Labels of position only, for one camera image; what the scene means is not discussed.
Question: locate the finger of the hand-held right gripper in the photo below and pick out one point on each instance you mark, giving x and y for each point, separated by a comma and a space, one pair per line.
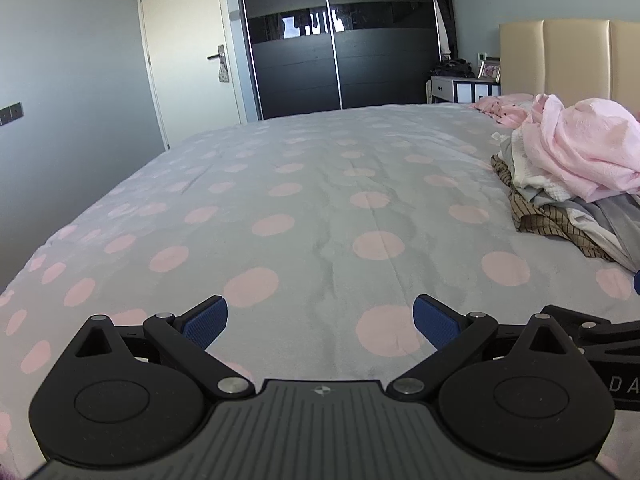
595, 330
637, 281

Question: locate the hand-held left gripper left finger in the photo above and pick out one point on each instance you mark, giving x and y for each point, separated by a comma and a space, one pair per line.
207, 324

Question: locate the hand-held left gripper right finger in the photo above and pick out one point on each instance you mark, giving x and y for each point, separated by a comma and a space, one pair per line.
436, 324

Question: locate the pink fleece cloth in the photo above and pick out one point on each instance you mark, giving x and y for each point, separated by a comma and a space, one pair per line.
585, 150

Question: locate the grey garment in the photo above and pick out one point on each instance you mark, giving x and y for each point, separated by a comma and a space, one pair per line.
617, 222

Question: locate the grey pink-dotted bedspread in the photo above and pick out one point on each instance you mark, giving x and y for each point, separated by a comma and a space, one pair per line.
320, 185

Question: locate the pink patterned pillow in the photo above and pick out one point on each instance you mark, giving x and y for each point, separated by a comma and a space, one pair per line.
505, 109

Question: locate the beige padded headboard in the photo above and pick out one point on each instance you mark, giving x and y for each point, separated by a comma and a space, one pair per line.
575, 60

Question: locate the white nightstand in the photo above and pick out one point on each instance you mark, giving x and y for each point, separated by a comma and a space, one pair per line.
460, 91

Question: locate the grey hanging door charm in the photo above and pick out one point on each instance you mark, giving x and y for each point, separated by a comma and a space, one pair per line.
222, 72

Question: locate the black bag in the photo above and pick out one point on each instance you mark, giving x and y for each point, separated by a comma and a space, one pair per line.
452, 68

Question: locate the black sliding-door wardrobe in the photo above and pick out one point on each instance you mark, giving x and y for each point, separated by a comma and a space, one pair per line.
300, 75

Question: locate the cream room door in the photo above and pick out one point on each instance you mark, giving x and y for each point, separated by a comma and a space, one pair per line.
185, 35

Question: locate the picture frame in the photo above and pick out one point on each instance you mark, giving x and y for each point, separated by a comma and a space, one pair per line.
489, 70

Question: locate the dark wall switch panel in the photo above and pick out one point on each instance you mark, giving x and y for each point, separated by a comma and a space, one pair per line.
11, 114

